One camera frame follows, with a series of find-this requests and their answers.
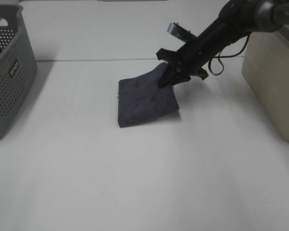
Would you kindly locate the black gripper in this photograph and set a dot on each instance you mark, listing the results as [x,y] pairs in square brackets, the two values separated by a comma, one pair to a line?
[187,61]

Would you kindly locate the dark grey towel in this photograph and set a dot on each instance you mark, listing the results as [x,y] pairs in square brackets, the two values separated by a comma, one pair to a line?
[140,99]

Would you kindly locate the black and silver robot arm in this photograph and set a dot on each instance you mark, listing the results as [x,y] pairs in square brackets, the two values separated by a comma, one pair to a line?
[236,20]

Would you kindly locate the beige plastic storage bin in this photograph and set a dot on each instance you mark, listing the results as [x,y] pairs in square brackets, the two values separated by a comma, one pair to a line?
[266,69]

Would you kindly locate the grey perforated plastic basket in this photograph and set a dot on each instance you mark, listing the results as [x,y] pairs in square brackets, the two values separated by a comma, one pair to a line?
[18,67]

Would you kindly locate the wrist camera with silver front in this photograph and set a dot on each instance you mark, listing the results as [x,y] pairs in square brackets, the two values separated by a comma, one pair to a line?
[180,33]

